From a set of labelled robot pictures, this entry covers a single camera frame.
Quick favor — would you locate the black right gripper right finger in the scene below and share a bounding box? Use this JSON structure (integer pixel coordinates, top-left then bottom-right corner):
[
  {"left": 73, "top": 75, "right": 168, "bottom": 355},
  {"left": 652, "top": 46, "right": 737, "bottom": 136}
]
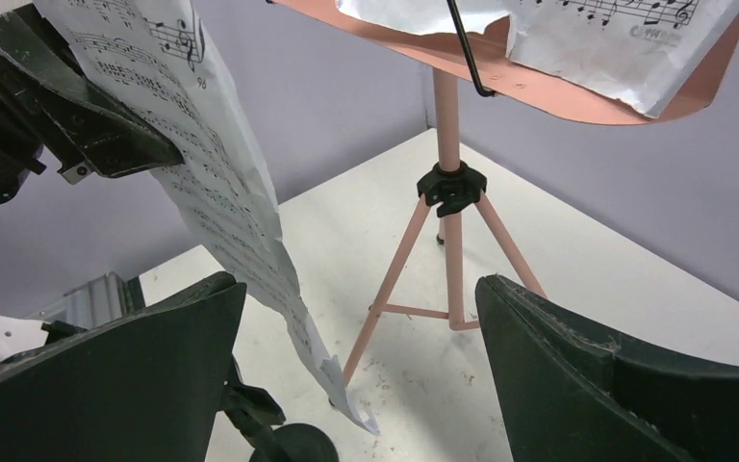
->
[{"left": 474, "top": 274, "right": 739, "bottom": 461}]

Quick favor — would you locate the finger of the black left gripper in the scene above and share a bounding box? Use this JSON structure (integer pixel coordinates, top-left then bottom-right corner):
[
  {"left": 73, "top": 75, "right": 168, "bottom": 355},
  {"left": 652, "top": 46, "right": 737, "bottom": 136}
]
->
[{"left": 0, "top": 5, "right": 183, "bottom": 184}]

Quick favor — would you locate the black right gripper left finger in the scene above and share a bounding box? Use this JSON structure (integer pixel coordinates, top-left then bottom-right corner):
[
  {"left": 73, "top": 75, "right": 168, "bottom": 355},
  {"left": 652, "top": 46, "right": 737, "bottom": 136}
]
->
[{"left": 0, "top": 272, "right": 246, "bottom": 461}]

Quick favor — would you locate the white sheet music paper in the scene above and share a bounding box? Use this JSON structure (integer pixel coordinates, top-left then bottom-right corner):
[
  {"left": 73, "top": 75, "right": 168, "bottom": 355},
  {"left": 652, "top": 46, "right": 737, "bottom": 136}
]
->
[
  {"left": 335, "top": 1, "right": 739, "bottom": 119},
  {"left": 37, "top": 1, "right": 379, "bottom": 434}
]

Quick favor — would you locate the pink perforated music stand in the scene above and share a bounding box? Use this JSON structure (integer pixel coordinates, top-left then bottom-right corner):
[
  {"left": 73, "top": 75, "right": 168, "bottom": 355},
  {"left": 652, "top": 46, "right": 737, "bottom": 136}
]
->
[{"left": 290, "top": 1, "right": 714, "bottom": 380}]

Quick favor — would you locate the black microphone stand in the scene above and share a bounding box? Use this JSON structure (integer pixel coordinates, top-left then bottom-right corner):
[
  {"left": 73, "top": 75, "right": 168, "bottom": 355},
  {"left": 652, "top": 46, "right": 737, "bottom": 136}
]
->
[{"left": 219, "top": 359, "right": 340, "bottom": 462}]

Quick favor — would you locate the aluminium frame rail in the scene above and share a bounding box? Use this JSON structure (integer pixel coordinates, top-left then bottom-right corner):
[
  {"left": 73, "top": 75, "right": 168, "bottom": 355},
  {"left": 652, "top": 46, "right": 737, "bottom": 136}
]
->
[{"left": 27, "top": 272, "right": 146, "bottom": 328}]

